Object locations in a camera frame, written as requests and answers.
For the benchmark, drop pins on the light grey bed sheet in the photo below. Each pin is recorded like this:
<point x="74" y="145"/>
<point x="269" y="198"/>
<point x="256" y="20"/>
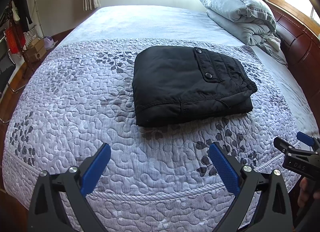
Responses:
<point x="160" y="22"/>

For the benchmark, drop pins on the cardboard box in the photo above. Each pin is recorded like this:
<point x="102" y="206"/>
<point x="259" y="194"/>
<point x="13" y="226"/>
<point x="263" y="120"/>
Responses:
<point x="36" y="50"/>

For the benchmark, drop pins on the chrome cantilever chair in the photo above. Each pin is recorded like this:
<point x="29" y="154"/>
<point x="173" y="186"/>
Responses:
<point x="8" y="66"/>

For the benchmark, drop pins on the dark wooden headboard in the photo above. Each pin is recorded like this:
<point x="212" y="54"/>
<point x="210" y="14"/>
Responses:
<point x="301" y="49"/>

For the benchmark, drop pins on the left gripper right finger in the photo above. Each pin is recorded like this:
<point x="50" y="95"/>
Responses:
<point x="261" y="200"/>

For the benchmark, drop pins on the right hand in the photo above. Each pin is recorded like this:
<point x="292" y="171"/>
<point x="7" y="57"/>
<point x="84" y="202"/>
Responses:
<point x="305" y="192"/>

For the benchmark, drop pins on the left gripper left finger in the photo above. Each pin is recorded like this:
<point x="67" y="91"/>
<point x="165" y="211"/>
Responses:
<point x="46" y="211"/>

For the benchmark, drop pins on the grey quilted bedspread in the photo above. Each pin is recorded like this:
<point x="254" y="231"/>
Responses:
<point x="157" y="179"/>

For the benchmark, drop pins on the red garment on rack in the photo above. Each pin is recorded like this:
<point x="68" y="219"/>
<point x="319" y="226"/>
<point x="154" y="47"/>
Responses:
<point x="15" y="38"/>

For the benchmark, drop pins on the grey folded duvet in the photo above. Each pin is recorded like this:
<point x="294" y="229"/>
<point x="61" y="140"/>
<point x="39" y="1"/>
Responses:
<point x="250" y="21"/>

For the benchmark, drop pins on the black pants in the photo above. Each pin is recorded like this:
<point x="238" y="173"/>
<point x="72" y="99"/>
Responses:
<point x="174" y="85"/>

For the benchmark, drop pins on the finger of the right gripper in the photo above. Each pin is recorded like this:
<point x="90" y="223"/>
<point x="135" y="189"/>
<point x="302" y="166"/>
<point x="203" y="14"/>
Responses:
<point x="309" y="141"/>
<point x="286" y="148"/>

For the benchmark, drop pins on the wooden side window frame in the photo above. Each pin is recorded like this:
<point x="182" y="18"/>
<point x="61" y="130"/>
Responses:
<point x="303" y="10"/>

